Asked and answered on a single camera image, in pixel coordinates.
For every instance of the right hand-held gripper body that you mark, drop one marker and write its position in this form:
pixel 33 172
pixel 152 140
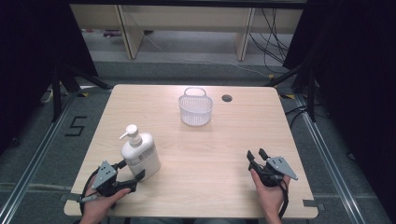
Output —
pixel 275 171

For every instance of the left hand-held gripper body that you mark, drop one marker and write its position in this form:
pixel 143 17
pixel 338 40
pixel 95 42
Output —
pixel 105 177

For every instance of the white pump bottle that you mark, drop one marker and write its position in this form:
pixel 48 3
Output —
pixel 140 155

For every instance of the person's right hand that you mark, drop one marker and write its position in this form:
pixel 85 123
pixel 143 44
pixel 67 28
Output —
pixel 270 199

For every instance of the person's left hand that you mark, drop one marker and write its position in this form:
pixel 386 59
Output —
pixel 99 207

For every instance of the grey tape strip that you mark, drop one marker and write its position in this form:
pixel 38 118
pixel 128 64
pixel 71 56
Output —
pixel 313 204
pixel 70 197

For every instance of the white plastic basket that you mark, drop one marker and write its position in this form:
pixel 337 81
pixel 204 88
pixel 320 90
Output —
pixel 195 112

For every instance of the black metal stand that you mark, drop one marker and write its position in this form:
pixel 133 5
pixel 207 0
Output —
pixel 312 93
pixel 56 93

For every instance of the black curtain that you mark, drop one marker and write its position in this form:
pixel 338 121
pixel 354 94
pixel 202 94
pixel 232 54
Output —
pixel 25 62
pixel 358 77

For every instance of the aluminium floor rail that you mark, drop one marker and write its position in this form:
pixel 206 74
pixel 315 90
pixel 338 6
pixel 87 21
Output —
pixel 324 155
pixel 37 157

